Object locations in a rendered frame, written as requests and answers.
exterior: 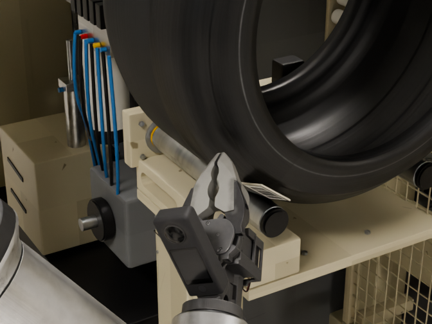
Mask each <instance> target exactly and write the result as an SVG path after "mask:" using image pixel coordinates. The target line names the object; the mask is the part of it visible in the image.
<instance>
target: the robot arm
mask: <svg viewBox="0 0 432 324"><path fill-rule="evenodd" d="M217 175H218V176H217ZM217 180H218V182H219V187H218V186H217ZM248 206H249V194H248V192H247V190H246V189H245V187H244V185H243V184H242V183H241V181H240V178H239V175H238V172H237V169H236V168H235V165H234V163H233V162H232V160H231V159H230V158H229V157H228V155H227V154H226V153H225V152H222V153H217V154H216V155H215V157H214V158H213V159H212V160H211V161H210V163H209V164H208V165H207V167H206V168H205V169H204V170H203V172H202V173H201V175H200V176H199V178H198V180H197V181H196V183H195V185H194V187H193V188H191V190H190V192H189V194H188V196H187V198H186V200H185V202H184V204H183V206H182V207H177V208H168V209H162V210H159V211H158V213H157V215H156V216H155V218H154V220H153V225H154V227H155V229H156V231H157V233H158V235H159V237H160V239H161V241H162V242H163V244H164V246H165V248H166V250H167V252H168V254H169V256H170V258H171V260H172V262H173V264H174V266H175V268H176V270H177V272H178V274H179V276H180V278H181V280H182V282H183V284H184V286H185V288H186V290H187V291H188V294H189V295H190V296H197V299H192V300H188V301H186V302H184V303H183V306H182V312H181V313H179V314H178V315H176V316H174V318H173V319H172V324H247V323H246V318H245V317H243V316H242V314H243V310H242V308H241V303H242V290H243V291H244V292H245V293H246V292H248V291H249V287H250V285H251V282H261V279H262V261H263V252H264V242H263V241H262V240H260V239H259V238H258V237H257V234H256V233H255V232H254V231H252V230H251V229H250V228H246V226H247V225H248V223H249V208H248ZM215 212H222V213H224V214H225V215H223V214H220V215H219V216H218V218H217V219H213V217H214V213H215ZM259 250H260V257H259ZM258 259H259V266H258ZM244 278H248V279H245V280H244ZM250 278H251V279H250ZM244 286H247V290H246V291H245V290H244ZM0 324H126V322H124V321H123V320H122V319H120V318H119V317H117V315H115V314H114V313H113V312H111V311H110V310H109V309H108V308H106V307H105V306H104V305H102V304H101V303H100V302H99V301H97V300H96V299H95V298H93V297H92V296H91V295H90V294H89V293H87V292H86V291H84V290H83V289H82V288H81V287H80V286H78V285H77V284H76V283H75V282H73V281H72V280H71V279H69V278H68V277H67V276H66V275H64V274H63V273H62V272H60V271H59V270H58V269H57V268H56V267H54V266H53V265H51V264H50V263H49V262H48V261H47V260H45V259H44V258H42V257H41V256H40V255H39V254H38V253H36V252H35V251H34V250H33V249H32V248H30V247H29V246H27V245H26V244H25V243H24V242H23V241H21V240H20V238H19V218H18V216H17V213H16V212H15V210H14V209H13V208H11V207H10V206H9V205H8V204H6V203H5V202H4V201H3V200H2V199H0Z"/></svg>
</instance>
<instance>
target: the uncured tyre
mask: <svg viewBox="0 0 432 324"><path fill-rule="evenodd" d="M262 1H263V0H103V14H104V19H105V27H106V31H107V36H108V39H109V44H110V47H111V50H112V54H113V56H114V59H115V61H116V64H117V66H118V69H119V70H120V73H121V75H122V77H123V80H124V82H125V84H126V86H127V87H128V89H129V91H130V93H131V95H132V96H133V98H134V99H135V101H136V102H137V104H138V105H139V106H140V107H141V109H142V110H143V112H144V113H145V114H146V115H147V116H148V117H149V118H150V119H151V120H152V121H153V122H154V123H155V124H156V125H157V126H158V127H159V128H160V129H161V130H162V131H164V132H165V133H166V134H168V135H169V136H170V137H171V138H173V139H174V140H176V141H177V142H178V143H179V144H181V145H182V146H183V147H184V148H186V149H187V150H189V151H190V152H191V153H192V154H193V155H195V156H196V157H198V158H199V159H200V160H201V161H203V162H204V163H206V164H207V165H208V164H209V163H210V161H211V160H212V159H213V158H214V157H215V155H216V154H217V153H222V152H225V153H226V154H227V155H228V157H229V158H230V159H231V160H232V162H233V163H234V165H235V168H236V169H237V172H238V176H239V178H240V181H241V182H243V183H256V184H262V185H264V186H266V187H268V188H270V189H272V190H274V191H276V192H278V193H279V194H281V195H283V196H285V197H287V198H289V199H290V200H291V201H285V202H288V203H298V204H320V203H331V202H334V201H340V200H343V199H348V198H351V197H354V196H357V195H360V194H363V193H365V192H367V191H370V190H372V189H374V188H377V187H378V186H381V185H382V184H384V183H386V182H388V181H389V180H391V179H393V178H394V177H396V176H398V175H399V174H401V173H403V172H404V171H406V170H407V169H409V168H411V167H412V166H413V165H415V164H416V163H418V162H419V161H420V160H422V159H423V158H425V157H426V156H427V155H428V154H429V153H430V152H432V0H348V2H347V4H346V6H345V9H344V11H343V13H342V15H341V17H340V19H339V21H338V22H337V24H336V26H335V28H334V29H333V30H332V32H331V34H330V35H329V36H328V38H327V39H326V41H325V42H324V43H323V44H322V45H321V46H320V48H319V49H318V50H317V51H316V52H315V53H314V54H313V55H312V56H311V57H310V58H309V59H308V60H307V61H306V62H304V63H303V64H302V65H301V66H300V67H298V68H297V69H295V70H294V71H293V72H291V73H289V74H288V75H286V76H284V77H283V78H281V79H279V80H277V81H274V82H272V83H270V84H267V85H263V86H260V82H259V79H258V71H257V29H258V20H259V16H260V10H261V6H262ZM279 201H282V200H279Z"/></svg>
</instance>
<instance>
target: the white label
mask: <svg viewBox="0 0 432 324"><path fill-rule="evenodd" d="M241 183H242V184H243V185H244V186H246V187H248V188H250V189H252V190H254V191H255V192H257V193H259V194H261V195H263V196H265V197H267V198H269V199H276V200H282V201H291V200H290V199H289V198H287V197H285V196H283V195H281V194H280V193H278V192H276V191H274V190H272V189H270V188H268V187H266V186H264V185H262V184H256V183H243V182H241Z"/></svg>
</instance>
